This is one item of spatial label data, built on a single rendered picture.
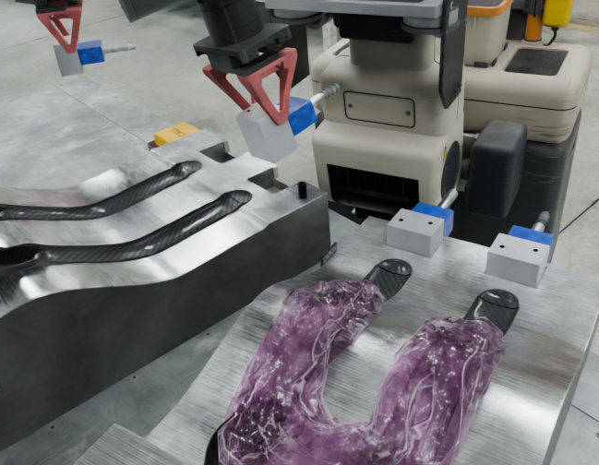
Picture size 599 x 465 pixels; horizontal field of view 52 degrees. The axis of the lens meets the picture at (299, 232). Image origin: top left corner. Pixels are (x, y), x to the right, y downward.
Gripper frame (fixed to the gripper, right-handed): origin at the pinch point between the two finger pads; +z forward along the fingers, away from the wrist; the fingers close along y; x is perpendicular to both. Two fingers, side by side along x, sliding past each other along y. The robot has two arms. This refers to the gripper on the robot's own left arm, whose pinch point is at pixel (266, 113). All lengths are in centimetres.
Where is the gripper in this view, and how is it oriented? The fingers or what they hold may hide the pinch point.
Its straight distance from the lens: 70.7
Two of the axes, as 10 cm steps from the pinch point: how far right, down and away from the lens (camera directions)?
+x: 7.4, -5.4, 3.9
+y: 6.0, 2.9, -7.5
